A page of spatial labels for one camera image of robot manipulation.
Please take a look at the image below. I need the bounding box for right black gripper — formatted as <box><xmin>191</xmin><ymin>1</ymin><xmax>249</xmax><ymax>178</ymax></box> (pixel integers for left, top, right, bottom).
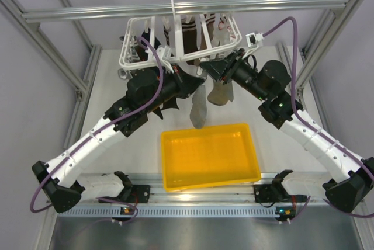
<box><xmin>200</xmin><ymin>48</ymin><xmax>269</xmax><ymax>102</ymax></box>

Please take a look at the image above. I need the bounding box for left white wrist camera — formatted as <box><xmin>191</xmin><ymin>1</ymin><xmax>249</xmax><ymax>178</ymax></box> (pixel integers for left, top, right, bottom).
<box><xmin>156</xmin><ymin>45</ymin><xmax>174</xmax><ymax>73</ymax></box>

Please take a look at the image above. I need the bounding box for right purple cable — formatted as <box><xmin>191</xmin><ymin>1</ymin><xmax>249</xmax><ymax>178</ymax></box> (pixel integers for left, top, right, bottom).
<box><xmin>262</xmin><ymin>16</ymin><xmax>374</xmax><ymax>218</ymax></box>

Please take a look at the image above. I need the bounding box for grey patterned sock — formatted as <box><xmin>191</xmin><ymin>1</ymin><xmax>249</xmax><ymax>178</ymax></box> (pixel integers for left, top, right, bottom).
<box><xmin>119</xmin><ymin>36</ymin><xmax>140</xmax><ymax>63</ymax></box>

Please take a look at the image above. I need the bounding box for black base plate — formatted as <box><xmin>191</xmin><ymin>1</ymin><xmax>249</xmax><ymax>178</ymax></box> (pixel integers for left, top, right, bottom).
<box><xmin>253</xmin><ymin>184</ymin><xmax>278</xmax><ymax>204</ymax></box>
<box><xmin>98</xmin><ymin>185</ymin><xmax>150</xmax><ymax>204</ymax></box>

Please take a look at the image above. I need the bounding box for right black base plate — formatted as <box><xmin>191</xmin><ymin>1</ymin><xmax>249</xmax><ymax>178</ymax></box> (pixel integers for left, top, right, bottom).
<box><xmin>253</xmin><ymin>184</ymin><xmax>278</xmax><ymax>204</ymax></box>

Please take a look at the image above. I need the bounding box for perforated cable duct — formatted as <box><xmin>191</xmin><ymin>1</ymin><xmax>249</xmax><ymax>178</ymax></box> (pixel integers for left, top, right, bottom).
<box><xmin>59</xmin><ymin>204</ymin><xmax>280</xmax><ymax>218</ymax></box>

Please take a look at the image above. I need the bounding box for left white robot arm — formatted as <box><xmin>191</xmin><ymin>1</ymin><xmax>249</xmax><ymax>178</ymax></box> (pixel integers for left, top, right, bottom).
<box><xmin>32</xmin><ymin>64</ymin><xmax>205</xmax><ymax>213</ymax></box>

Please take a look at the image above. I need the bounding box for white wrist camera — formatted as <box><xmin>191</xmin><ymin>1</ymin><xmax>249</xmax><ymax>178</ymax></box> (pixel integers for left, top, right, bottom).
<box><xmin>156</xmin><ymin>45</ymin><xmax>174</xmax><ymax>73</ymax></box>
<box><xmin>245</xmin><ymin>32</ymin><xmax>264</xmax><ymax>52</ymax></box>

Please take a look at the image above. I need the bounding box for yellow plastic tray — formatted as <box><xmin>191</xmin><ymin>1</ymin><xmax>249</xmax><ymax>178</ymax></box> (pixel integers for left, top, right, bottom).
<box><xmin>161</xmin><ymin>123</ymin><xmax>261</xmax><ymax>192</ymax></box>

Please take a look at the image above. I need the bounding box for aluminium crossbar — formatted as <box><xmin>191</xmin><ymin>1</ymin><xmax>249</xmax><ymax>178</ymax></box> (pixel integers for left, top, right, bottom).
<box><xmin>21</xmin><ymin>0</ymin><xmax>349</xmax><ymax>23</ymax></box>

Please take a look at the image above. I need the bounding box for white sock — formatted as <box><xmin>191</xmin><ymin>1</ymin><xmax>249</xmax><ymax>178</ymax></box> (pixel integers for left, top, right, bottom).
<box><xmin>211</xmin><ymin>17</ymin><xmax>236</xmax><ymax>47</ymax></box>

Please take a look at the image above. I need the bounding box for black sock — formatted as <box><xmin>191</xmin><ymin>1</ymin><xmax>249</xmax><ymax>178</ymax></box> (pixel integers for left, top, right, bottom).
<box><xmin>162</xmin><ymin>97</ymin><xmax>179</xmax><ymax>110</ymax></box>
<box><xmin>153</xmin><ymin>107</ymin><xmax>164</xmax><ymax>120</ymax></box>

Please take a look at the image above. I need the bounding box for white plastic sock hanger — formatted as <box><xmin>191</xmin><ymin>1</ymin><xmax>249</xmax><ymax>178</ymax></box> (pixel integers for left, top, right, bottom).
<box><xmin>118</xmin><ymin>12</ymin><xmax>242</xmax><ymax>80</ymax></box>

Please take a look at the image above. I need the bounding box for grey striped sock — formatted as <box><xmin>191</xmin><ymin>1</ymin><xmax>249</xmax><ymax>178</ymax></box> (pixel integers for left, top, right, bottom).
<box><xmin>189</xmin><ymin>84</ymin><xmax>207</xmax><ymax>129</ymax></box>
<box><xmin>207</xmin><ymin>82</ymin><xmax>234</xmax><ymax>106</ymax></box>

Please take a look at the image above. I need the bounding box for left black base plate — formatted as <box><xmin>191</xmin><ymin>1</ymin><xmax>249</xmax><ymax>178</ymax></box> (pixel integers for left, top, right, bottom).
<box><xmin>98</xmin><ymin>185</ymin><xmax>150</xmax><ymax>204</ymax></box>

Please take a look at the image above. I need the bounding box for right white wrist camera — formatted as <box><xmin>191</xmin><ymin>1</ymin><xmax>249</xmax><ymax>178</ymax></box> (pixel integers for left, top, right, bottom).
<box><xmin>245</xmin><ymin>32</ymin><xmax>264</xmax><ymax>52</ymax></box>

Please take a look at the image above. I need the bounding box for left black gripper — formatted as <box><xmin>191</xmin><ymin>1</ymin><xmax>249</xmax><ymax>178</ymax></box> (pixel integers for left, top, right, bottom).
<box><xmin>143</xmin><ymin>63</ymin><xmax>204</xmax><ymax>113</ymax></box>

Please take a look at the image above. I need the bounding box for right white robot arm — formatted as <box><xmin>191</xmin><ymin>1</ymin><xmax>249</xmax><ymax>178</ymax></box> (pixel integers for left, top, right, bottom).
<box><xmin>200</xmin><ymin>49</ymin><xmax>373</xmax><ymax>213</ymax></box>

